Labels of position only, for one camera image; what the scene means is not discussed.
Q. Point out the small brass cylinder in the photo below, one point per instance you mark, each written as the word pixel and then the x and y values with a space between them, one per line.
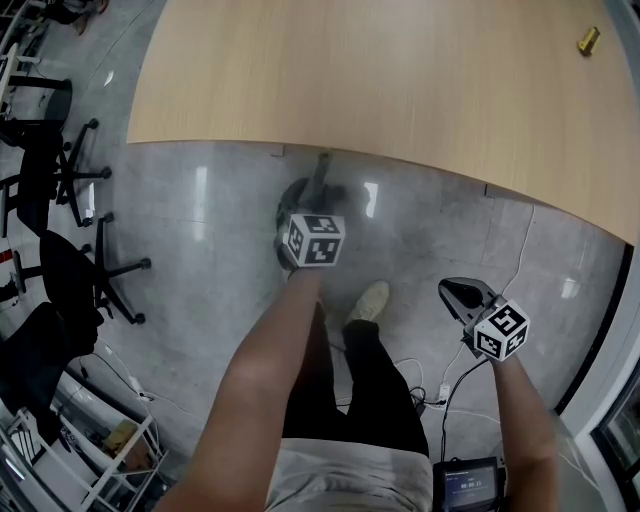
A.
pixel 589 41

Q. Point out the person's left forearm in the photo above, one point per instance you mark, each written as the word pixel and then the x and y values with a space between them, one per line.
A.
pixel 260 390

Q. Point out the white metal shelf rack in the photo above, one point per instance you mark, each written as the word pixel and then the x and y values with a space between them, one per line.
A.
pixel 125 465

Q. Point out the yellow box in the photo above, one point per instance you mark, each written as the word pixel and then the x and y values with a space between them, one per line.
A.
pixel 120 437

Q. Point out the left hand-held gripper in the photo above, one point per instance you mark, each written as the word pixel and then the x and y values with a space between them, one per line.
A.
pixel 317 240

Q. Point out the person's right forearm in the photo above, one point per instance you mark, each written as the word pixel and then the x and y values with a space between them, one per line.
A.
pixel 525 415

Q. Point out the white floor power strip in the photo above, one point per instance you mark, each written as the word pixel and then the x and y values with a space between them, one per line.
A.
pixel 140 389

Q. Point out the black monitor screen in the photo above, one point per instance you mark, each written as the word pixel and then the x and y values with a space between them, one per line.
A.
pixel 467 485

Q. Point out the person's beige right shoe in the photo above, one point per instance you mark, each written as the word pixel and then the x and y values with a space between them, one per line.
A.
pixel 369 302

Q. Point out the white power socket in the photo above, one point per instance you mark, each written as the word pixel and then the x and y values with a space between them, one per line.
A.
pixel 443 393

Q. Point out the person's white shirt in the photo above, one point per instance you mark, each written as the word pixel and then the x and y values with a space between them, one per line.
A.
pixel 350 475

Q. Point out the person's black trousers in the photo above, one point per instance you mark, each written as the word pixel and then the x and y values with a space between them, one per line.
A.
pixel 380 400

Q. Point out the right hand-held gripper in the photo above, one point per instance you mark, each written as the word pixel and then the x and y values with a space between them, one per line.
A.
pixel 500 330

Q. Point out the large wooden table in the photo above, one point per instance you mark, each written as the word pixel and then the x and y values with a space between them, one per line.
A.
pixel 375 75

